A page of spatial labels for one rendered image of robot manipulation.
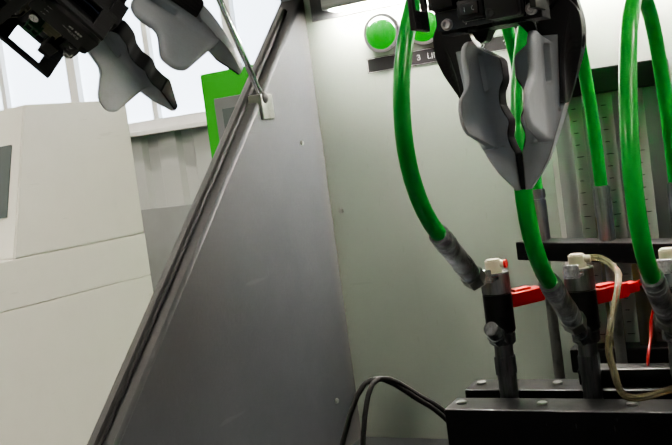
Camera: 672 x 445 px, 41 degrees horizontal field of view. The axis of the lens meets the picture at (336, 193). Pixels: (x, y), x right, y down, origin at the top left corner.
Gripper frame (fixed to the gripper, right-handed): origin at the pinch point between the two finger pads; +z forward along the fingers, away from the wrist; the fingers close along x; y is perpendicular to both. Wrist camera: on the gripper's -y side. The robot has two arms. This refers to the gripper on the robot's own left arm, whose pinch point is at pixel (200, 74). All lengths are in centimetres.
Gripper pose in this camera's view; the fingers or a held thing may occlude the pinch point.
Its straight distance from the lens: 71.1
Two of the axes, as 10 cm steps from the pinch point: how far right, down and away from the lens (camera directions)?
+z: 6.4, 6.0, 4.7
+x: 7.3, -2.9, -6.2
